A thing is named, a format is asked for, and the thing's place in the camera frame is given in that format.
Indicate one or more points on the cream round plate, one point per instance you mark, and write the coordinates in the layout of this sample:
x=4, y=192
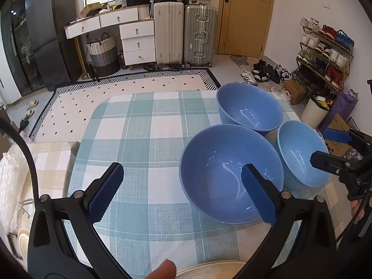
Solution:
x=209, y=271

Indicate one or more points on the white air cushion wrap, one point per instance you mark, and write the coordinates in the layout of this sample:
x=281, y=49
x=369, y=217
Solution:
x=11, y=186

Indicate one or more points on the white dotted rug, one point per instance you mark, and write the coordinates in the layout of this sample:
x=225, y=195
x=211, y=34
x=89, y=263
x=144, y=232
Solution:
x=130, y=82

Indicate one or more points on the large brown cardboard box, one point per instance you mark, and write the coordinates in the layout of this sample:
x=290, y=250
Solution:
x=338, y=122

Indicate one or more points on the tan wooden door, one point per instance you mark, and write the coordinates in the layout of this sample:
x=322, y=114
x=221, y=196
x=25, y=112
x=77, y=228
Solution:
x=247, y=20

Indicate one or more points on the beige checked cloth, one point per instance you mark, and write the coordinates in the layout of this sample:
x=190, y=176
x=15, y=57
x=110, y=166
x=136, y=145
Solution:
x=49, y=162

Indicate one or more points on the white trash bin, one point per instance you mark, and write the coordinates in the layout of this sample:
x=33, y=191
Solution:
x=314, y=113

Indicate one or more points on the metal phone stand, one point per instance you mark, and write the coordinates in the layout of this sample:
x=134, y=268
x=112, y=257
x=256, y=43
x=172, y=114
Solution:
x=24, y=207

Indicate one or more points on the white wardrobe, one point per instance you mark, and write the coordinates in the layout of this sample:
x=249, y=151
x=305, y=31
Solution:
x=8, y=93

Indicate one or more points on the dark bottle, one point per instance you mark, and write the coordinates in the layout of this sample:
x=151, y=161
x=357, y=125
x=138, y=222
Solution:
x=122, y=61

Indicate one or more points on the small open cardboard box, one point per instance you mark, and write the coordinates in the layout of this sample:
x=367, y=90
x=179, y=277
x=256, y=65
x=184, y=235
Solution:
x=90, y=9

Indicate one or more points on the silver suitcase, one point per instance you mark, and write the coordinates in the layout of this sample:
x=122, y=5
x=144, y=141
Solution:
x=200, y=35

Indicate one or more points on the dark glass cabinet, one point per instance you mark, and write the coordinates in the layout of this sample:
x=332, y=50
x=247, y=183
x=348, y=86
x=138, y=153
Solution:
x=17, y=49

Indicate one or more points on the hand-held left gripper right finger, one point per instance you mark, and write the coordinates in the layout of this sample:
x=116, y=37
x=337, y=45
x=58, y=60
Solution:
x=258, y=194

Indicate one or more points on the dark grey fridge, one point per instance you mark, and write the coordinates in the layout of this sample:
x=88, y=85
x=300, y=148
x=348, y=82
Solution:
x=49, y=35

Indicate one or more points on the grey door mat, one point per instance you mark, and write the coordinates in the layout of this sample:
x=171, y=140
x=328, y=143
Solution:
x=239, y=60

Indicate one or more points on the white vanity desk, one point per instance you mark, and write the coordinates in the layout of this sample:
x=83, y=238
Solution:
x=136, y=43

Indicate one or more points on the gold metal shoe rack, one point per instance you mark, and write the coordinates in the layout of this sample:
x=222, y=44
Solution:
x=347, y=64

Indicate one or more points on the purple rolled mat bag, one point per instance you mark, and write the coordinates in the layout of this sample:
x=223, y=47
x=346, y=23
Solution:
x=343, y=107

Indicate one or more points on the pile of loose shoes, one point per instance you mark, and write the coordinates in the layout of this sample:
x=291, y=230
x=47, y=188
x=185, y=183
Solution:
x=264, y=74

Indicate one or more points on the light blue bowl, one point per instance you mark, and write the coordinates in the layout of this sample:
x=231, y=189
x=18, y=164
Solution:
x=296, y=157

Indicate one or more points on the rows of racked shoes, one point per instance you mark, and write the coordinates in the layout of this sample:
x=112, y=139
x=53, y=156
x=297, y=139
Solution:
x=328, y=52

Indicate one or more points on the woven laundry basket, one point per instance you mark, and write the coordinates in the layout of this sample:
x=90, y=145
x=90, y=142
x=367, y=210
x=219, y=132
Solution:
x=103, y=58

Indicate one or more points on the person's left hand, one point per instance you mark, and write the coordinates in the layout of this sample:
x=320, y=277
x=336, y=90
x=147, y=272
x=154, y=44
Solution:
x=162, y=270

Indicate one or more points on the person's right hand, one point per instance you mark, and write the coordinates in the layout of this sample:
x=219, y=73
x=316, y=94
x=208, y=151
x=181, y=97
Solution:
x=357, y=209

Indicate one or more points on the stack of small cream dishes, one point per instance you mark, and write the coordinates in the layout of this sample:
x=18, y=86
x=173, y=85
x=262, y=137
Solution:
x=23, y=241

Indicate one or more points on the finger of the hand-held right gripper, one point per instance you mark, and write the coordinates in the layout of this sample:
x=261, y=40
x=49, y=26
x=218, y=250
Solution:
x=335, y=135
x=328, y=161

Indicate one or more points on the white suitcase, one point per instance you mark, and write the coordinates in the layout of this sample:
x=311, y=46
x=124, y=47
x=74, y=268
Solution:
x=168, y=35

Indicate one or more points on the teal checked tablecloth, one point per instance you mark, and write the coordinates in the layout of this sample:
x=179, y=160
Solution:
x=139, y=151

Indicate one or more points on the small brown cardboard box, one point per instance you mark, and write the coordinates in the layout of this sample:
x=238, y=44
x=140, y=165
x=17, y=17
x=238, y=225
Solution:
x=293, y=91

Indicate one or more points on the beige slipper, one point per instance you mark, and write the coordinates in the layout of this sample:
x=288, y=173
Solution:
x=32, y=104
x=28, y=114

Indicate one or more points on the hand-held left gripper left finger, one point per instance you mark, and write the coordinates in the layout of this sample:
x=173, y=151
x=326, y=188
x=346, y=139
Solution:
x=106, y=194

